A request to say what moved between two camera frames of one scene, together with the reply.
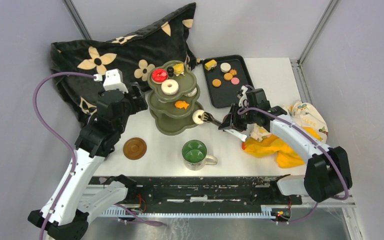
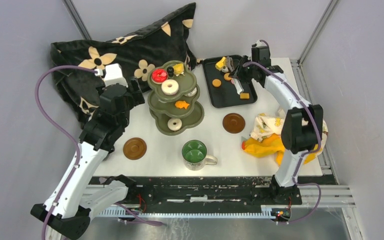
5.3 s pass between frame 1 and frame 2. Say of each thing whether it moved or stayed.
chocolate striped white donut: stayed
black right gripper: moved
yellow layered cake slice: moved
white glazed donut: moved
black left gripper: stayed
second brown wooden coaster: stayed
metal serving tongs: moved
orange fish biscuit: stayed
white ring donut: stayed
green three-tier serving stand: stayed
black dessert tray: stayed
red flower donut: stayed
